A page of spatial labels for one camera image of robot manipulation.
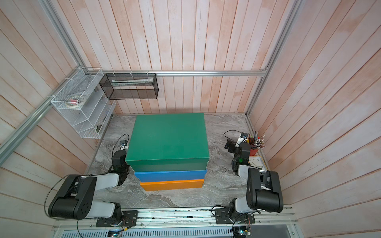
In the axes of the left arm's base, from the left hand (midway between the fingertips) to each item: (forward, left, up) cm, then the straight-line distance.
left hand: (132, 149), depth 93 cm
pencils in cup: (-2, -74, +12) cm, 75 cm away
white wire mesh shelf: (+5, +17, +23) cm, 29 cm away
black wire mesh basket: (+30, +1, +27) cm, 40 cm away
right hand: (+6, -66, +5) cm, 67 cm away
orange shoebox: (-21, -25, -4) cm, 33 cm away
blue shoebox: (-23, -28, +14) cm, 39 cm away
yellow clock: (-6, -80, -4) cm, 81 cm away
